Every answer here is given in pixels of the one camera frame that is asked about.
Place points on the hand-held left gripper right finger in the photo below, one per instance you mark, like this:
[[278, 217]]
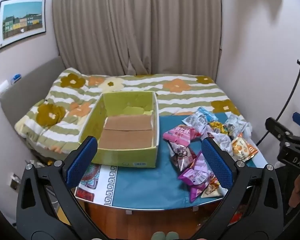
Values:
[[217, 162]]

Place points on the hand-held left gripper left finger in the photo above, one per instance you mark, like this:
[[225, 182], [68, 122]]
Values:
[[81, 160]]

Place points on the yellow and red snack packet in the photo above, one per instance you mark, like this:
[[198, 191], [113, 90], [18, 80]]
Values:
[[212, 189]]

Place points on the orange cookie snack packet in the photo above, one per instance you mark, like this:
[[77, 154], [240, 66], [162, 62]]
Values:
[[242, 148]]

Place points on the dark pink foil snack packet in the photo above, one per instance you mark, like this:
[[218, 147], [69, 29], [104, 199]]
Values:
[[181, 156]]

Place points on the green cardboard box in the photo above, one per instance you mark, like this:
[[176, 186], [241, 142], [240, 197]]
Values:
[[125, 155]]

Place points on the person's right hand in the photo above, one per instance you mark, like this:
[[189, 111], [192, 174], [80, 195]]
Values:
[[297, 191]]

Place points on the patterned tablecloth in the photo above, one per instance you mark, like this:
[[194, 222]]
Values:
[[105, 187]]

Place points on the white and grey snack packet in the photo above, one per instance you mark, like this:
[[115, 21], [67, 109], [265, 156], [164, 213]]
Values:
[[236, 125]]

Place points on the black stand rod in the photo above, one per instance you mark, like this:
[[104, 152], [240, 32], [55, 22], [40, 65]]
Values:
[[299, 75]]

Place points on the silver and blue snack packet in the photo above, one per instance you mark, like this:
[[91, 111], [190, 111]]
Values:
[[198, 118]]

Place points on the teal cloth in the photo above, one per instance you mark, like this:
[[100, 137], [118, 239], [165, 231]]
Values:
[[150, 182]]

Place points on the floral striped blanket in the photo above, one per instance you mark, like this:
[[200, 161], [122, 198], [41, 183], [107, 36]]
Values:
[[185, 97]]

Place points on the white table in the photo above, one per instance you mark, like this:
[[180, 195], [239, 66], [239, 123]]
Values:
[[145, 209]]

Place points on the pale green slipper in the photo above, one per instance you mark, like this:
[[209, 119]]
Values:
[[172, 236], [158, 236]]

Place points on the grey headboard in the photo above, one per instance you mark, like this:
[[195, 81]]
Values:
[[35, 85]]

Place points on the blue and white device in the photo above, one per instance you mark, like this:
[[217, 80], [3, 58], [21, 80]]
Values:
[[15, 78]]

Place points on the beige curtain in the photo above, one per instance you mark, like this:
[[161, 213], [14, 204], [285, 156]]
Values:
[[140, 30]]

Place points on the framed houses picture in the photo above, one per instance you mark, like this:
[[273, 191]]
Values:
[[22, 20]]

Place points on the white wall outlet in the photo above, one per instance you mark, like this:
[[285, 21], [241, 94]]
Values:
[[3, 86]]

